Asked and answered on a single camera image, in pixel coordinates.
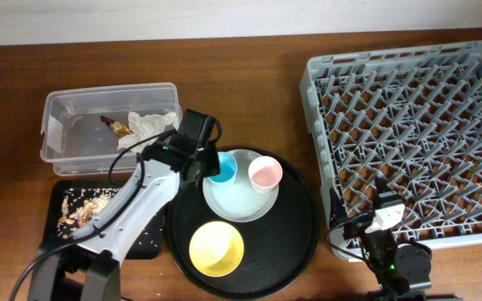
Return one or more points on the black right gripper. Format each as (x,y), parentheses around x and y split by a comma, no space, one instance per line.
(338,216)

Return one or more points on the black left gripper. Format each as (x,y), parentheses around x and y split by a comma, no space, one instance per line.
(213,167)

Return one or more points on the white napkin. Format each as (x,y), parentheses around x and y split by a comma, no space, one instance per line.
(146,126)

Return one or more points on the brown gold coffee wrapper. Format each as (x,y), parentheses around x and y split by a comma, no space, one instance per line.
(119,129)

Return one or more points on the yellow plastic bowl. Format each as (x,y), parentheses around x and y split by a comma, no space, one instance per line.
(216,249)

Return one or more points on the food scraps pile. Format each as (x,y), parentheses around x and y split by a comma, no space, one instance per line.
(84,209)

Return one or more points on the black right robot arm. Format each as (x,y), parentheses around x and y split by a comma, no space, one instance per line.
(402,269)

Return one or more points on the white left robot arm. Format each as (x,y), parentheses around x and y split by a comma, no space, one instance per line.
(90,259)

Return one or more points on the grey dishwasher rack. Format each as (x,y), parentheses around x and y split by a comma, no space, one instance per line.
(412,116)

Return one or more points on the clear plastic waste bin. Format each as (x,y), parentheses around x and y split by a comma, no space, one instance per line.
(77,142)

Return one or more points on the light blue plastic cup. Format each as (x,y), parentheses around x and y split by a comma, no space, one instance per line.
(228,170)

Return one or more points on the white round plate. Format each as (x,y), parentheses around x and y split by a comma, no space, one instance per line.
(239,202)

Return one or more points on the pink plastic cup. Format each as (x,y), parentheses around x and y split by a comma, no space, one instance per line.
(265,173)

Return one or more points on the round black serving tray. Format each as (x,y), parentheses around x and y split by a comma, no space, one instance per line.
(277,247)

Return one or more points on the black rectangular tray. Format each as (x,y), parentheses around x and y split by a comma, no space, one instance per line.
(50,238)

